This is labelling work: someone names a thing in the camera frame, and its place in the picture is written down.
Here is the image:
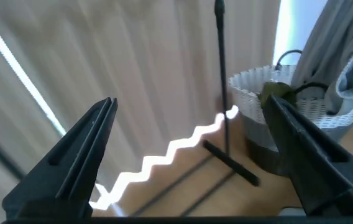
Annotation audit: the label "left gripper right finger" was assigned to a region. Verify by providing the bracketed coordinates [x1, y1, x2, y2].
[262, 94, 353, 215]

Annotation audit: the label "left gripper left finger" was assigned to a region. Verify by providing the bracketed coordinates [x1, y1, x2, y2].
[2, 97, 118, 218]

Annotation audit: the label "pale grey shorts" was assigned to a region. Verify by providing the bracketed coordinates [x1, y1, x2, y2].
[291, 0, 353, 116]

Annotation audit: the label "white laundry basket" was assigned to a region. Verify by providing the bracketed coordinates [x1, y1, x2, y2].
[227, 49, 353, 177]

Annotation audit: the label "black clothes rack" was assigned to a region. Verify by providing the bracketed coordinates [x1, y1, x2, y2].
[0, 0, 261, 217]

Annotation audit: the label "green garment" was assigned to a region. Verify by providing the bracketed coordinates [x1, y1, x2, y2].
[259, 81, 298, 110]

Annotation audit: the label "beige curtain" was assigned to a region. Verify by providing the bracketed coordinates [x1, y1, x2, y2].
[0, 0, 282, 218]

